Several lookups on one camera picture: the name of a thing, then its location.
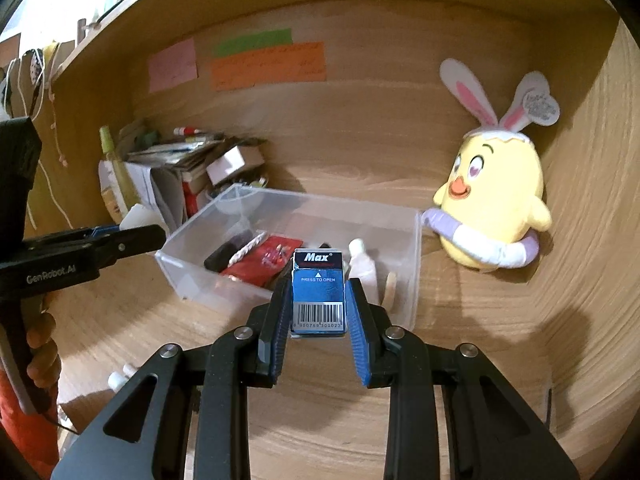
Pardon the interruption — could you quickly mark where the green sticky note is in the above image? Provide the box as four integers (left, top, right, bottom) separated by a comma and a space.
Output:
213, 27, 294, 59

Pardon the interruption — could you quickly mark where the small white cardboard box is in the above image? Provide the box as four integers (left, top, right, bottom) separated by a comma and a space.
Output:
205, 145, 266, 187

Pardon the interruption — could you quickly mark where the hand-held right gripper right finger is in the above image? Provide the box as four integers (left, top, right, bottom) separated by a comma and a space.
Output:
347, 276, 582, 480

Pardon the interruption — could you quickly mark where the pink sticky note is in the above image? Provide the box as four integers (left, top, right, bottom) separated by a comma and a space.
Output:
148, 37, 198, 93

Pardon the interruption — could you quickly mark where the person's left forearm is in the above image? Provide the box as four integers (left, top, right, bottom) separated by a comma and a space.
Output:
0, 355, 68, 461

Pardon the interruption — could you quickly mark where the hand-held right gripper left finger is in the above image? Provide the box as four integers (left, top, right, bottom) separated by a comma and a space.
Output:
50, 270, 295, 480

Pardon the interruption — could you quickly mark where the dark green bottle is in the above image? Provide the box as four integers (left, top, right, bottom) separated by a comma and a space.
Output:
203, 230, 257, 274

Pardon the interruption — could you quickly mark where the yellow-green bottle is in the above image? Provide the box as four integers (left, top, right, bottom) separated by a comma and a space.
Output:
98, 126, 139, 212

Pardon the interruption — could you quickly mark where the white hanging cord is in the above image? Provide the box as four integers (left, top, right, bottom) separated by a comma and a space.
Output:
10, 42, 73, 226

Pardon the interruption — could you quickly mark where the orange sticky note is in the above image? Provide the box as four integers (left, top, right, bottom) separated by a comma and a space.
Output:
209, 42, 327, 92

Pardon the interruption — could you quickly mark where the pile of papers and booklets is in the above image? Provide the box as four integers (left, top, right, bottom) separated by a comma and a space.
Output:
124, 127, 268, 221

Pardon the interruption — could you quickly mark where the red foil packet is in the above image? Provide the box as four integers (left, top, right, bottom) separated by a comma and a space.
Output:
220, 233, 297, 289

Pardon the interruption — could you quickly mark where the clear plastic storage bin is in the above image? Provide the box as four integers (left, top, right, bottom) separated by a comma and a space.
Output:
154, 183, 423, 332

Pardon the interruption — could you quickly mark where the clear plastic funnel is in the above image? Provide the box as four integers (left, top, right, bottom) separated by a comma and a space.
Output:
215, 192, 262, 217

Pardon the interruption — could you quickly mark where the person's left hand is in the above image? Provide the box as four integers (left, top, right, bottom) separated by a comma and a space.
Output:
27, 312, 63, 392

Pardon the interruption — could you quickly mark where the blue staple box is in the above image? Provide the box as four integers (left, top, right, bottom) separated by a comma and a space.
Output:
289, 248, 347, 339

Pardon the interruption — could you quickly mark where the small white capped bottle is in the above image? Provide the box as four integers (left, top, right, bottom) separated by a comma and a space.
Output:
107, 363, 139, 392

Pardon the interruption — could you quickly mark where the mauve pouch with twisted string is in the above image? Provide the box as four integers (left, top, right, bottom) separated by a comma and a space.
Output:
227, 232, 269, 267

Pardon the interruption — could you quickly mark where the yellow chick plush toy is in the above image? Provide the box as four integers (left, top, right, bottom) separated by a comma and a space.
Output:
421, 58, 562, 274

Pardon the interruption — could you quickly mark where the pink tube with white cap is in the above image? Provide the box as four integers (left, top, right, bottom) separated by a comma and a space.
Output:
347, 238, 379, 307

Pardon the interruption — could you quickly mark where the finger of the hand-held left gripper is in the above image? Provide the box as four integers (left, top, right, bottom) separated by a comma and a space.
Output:
27, 224, 167, 270

